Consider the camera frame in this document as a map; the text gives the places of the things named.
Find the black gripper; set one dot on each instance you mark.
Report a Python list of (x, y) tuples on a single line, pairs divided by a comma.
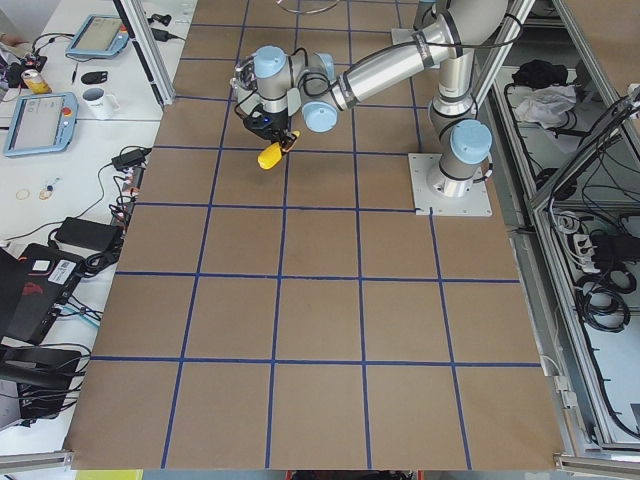
[(280, 123)]

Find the yellow corn cob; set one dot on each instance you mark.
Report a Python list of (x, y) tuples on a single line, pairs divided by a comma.
[(270, 157)]

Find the glass pot lid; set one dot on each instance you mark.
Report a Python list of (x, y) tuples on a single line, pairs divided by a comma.
[(307, 7)]

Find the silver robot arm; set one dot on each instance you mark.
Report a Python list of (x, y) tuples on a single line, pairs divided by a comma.
[(271, 86)]

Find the pale green cooking pot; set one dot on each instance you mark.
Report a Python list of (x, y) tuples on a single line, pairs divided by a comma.
[(244, 80)]

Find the power strip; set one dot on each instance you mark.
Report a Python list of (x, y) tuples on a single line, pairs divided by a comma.
[(128, 183)]

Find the black power adapter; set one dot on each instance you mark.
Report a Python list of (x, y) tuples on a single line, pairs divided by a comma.
[(133, 158)]

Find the brown paper table mat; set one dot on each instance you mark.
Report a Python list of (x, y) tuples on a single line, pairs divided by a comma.
[(305, 317)]

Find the white mug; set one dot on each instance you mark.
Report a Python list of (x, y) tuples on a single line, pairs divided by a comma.
[(101, 104)]

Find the large black power brick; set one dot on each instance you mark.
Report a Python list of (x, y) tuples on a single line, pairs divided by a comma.
[(88, 234)]

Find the far teach pendant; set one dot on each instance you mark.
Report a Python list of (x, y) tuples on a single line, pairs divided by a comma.
[(100, 37)]

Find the teach pendant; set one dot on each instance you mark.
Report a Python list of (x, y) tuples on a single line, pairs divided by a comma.
[(100, 37), (40, 124)]

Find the near teach pendant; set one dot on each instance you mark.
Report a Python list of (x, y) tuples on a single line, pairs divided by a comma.
[(40, 124)]

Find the yellow drink can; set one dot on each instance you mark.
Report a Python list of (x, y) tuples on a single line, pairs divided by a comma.
[(35, 82)]

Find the white crumpled cloth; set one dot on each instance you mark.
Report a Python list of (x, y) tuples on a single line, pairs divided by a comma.
[(547, 107)]

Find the black laptop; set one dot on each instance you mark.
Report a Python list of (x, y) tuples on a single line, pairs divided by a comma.
[(34, 286)]

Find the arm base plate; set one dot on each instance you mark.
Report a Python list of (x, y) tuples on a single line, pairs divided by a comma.
[(403, 39), (435, 194)]

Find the aluminium frame post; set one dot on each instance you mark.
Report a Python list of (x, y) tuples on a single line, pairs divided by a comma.
[(133, 16)]

